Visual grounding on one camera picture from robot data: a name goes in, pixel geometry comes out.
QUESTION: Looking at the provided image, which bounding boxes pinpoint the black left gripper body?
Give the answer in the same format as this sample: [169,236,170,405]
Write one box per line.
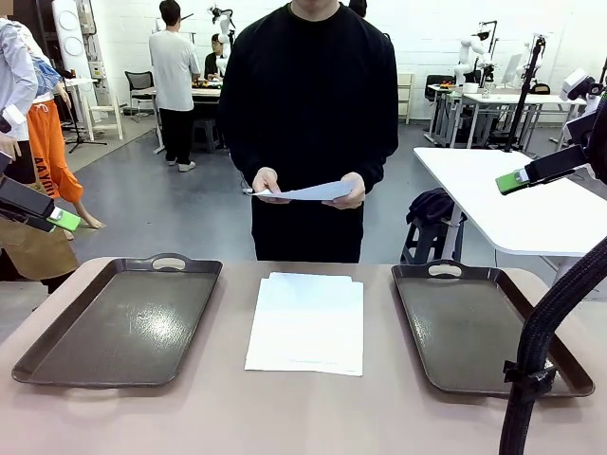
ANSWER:
[0,175,55,224]

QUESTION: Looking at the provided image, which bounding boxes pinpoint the white lab desk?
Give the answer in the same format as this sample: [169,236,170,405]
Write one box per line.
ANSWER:
[424,82,589,149]

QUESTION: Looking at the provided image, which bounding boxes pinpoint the person's right hand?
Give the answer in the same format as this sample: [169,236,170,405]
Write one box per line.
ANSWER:
[251,166,292,206]

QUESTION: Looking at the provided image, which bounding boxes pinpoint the brown plastic serving tray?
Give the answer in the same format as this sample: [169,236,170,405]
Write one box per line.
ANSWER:
[390,258,597,399]
[11,253,224,391]

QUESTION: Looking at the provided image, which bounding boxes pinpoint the white table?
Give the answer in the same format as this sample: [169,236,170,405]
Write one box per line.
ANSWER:
[412,146,607,285]

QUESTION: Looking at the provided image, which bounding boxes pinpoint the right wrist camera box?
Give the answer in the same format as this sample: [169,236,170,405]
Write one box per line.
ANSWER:
[558,67,604,103]

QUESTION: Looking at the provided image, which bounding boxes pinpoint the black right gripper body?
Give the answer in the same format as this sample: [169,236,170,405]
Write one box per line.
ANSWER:
[549,143,591,179]

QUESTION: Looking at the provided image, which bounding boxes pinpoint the black garment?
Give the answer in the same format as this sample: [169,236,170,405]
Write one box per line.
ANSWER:
[405,187,469,228]

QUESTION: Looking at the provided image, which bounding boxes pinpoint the person's left forearm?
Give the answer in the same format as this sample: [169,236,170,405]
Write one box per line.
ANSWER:
[353,127,399,184]

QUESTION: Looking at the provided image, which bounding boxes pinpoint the person's left hand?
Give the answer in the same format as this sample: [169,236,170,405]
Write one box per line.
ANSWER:
[321,171,367,211]

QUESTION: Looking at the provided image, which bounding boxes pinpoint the black step stool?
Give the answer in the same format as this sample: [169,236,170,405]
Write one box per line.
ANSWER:
[400,218,465,266]

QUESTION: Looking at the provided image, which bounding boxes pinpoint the white standing air conditioner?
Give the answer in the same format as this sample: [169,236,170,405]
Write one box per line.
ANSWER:
[50,0,103,113]

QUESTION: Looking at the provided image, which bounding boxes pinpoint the person in black sweater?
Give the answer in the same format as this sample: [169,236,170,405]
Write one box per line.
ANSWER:
[218,0,399,264]

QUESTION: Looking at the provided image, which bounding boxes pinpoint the white A4 paper stack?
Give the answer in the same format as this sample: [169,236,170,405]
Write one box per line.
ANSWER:
[243,270,365,378]

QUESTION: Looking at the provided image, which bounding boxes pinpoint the mannequin with orange trousers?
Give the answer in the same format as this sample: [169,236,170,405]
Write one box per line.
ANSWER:
[26,21,106,232]

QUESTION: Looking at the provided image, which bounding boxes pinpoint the man in white T-shirt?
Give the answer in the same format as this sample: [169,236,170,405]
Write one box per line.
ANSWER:
[148,0,202,173]

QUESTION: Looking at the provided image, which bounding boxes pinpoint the person's right forearm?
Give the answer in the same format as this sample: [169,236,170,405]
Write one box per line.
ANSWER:
[222,127,276,179]

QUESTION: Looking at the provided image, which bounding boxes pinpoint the black stand pole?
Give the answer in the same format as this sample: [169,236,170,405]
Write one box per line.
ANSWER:
[501,33,549,154]

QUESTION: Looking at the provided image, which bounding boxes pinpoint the black office chair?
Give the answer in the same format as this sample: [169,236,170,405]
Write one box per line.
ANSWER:
[123,69,158,123]

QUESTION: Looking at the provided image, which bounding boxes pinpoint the white A4 paper sheet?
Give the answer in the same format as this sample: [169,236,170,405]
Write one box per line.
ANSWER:
[249,180,361,202]

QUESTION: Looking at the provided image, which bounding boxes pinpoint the mannequin with brown apron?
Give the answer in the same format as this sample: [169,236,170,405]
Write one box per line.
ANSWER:
[0,4,81,295]

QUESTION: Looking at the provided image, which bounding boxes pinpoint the seated person in black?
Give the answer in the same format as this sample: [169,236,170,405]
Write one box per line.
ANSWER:
[203,32,230,82]

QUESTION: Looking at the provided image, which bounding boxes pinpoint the right arm black cable sleeve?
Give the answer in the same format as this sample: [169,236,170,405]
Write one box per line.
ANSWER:
[498,87,607,455]

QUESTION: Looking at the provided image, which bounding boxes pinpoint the black cable clip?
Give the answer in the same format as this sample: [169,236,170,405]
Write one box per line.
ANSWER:
[502,359,559,395]

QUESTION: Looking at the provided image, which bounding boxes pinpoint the small black stool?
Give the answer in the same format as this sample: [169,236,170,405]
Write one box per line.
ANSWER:
[191,118,225,154]

